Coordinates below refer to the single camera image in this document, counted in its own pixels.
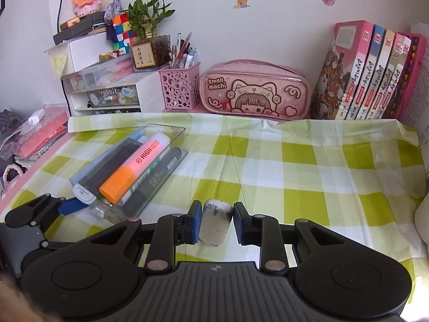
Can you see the green checked tablecloth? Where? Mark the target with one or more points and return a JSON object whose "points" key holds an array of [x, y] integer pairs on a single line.
{"points": [[285, 181]]}

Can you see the white box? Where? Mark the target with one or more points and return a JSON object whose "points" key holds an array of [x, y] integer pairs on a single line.
{"points": [[87, 52]]}

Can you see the orange highlighter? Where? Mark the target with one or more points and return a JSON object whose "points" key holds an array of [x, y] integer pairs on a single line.
{"points": [[134, 171]]}

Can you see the clear storage tray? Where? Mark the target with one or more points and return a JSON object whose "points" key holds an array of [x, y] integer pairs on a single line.
{"points": [[100, 75]]}

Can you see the purple tassel charm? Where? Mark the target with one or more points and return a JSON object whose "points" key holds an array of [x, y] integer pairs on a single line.
{"points": [[113, 10]]}

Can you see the small colourful figurine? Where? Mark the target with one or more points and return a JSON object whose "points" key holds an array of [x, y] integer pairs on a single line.
{"points": [[110, 56]]}

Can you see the brown animal wall sticker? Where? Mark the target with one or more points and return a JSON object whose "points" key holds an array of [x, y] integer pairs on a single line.
{"points": [[242, 1]]}

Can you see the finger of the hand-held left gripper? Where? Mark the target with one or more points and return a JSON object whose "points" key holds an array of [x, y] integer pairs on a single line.
{"points": [[73, 206]]}

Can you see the small wooden sign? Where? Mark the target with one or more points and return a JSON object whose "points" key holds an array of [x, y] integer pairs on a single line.
{"points": [[142, 55]]}

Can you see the white glue stick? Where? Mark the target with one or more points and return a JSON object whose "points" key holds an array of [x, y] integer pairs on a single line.
{"points": [[149, 174]]}

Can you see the colourful puzzle cube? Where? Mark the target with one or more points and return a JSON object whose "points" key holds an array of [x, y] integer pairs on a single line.
{"points": [[124, 33]]}

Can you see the white drawer unit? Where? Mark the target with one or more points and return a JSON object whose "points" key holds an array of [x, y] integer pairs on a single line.
{"points": [[147, 89]]}

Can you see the lucky bamboo plant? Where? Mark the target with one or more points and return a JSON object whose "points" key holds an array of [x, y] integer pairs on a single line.
{"points": [[149, 16]]}

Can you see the pink cat cover book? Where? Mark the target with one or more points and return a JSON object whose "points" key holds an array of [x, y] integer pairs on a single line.
{"points": [[330, 80]]}

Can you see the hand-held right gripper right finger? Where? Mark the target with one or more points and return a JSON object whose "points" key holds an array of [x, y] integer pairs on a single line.
{"points": [[239, 224]]}

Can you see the clear plastic box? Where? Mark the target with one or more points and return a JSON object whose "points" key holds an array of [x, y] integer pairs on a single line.
{"points": [[169, 134]]}

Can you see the pink bead board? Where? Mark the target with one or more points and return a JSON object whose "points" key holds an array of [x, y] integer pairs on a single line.
{"points": [[414, 73]]}

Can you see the black rectangular box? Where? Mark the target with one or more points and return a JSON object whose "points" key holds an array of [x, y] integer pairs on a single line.
{"points": [[83, 26]]}

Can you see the black pencil lead case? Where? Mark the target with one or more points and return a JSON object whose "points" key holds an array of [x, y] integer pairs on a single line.
{"points": [[107, 167]]}

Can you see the grey marker pen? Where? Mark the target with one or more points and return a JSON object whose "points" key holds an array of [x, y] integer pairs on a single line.
{"points": [[150, 193]]}

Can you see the blue highlighter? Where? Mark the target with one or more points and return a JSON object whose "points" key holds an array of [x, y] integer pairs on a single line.
{"points": [[85, 172]]}

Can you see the bunch of pens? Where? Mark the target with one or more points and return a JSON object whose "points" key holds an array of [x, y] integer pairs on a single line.
{"points": [[182, 52]]}

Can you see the pink perforated pen holder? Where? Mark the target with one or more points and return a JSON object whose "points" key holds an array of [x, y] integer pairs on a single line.
{"points": [[179, 87]]}

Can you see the clear pot with brown pebbles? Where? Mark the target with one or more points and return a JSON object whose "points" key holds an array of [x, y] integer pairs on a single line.
{"points": [[161, 52]]}

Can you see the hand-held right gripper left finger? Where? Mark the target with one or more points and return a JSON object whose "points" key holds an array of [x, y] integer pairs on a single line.
{"points": [[197, 223]]}

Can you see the white eraser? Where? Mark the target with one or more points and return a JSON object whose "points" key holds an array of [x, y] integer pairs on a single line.
{"points": [[214, 224]]}

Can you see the pale yellow paper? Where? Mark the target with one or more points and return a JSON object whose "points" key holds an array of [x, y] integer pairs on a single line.
{"points": [[59, 63]]}

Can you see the small orange box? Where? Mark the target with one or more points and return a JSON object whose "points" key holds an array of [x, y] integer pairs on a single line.
{"points": [[69, 22]]}

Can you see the pink notebook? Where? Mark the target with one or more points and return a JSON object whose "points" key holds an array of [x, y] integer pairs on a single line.
{"points": [[43, 137]]}

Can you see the pink cartoon pencil case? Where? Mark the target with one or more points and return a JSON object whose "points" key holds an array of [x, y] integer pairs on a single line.
{"points": [[254, 94]]}

